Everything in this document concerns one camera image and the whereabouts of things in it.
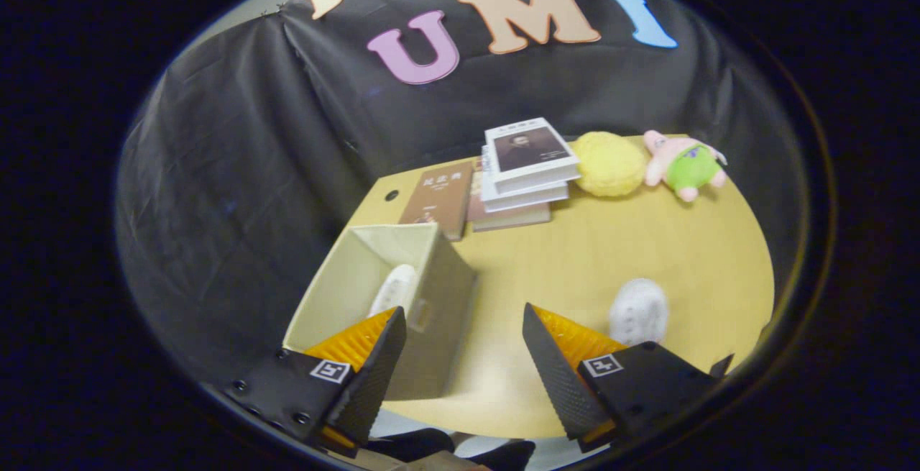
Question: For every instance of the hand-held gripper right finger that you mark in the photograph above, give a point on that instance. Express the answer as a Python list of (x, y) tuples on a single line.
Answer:
[(557, 385)]

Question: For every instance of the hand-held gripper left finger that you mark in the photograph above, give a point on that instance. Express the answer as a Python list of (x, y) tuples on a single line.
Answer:
[(370, 381)]

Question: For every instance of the white sneaker shoe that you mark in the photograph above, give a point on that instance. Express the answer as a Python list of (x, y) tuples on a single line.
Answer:
[(638, 311), (394, 290)]

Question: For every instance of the beige fabric storage box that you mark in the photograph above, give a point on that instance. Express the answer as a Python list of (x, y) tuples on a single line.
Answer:
[(438, 291)]

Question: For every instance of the plain white book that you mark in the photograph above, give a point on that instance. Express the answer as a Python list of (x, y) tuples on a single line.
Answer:
[(521, 196)]

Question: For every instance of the brown book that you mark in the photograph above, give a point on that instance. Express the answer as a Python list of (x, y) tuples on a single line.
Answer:
[(440, 198)]

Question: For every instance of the yellow round plush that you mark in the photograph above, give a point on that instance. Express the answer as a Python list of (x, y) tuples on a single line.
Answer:
[(609, 164)]

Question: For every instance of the white book with portrait cover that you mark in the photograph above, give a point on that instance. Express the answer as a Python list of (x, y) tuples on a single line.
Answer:
[(528, 151)]

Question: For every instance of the black backdrop cloth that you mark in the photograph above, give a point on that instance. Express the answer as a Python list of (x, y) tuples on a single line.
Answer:
[(251, 169)]

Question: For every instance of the pink and green plush toy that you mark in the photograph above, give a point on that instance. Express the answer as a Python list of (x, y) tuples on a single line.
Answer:
[(686, 165)]

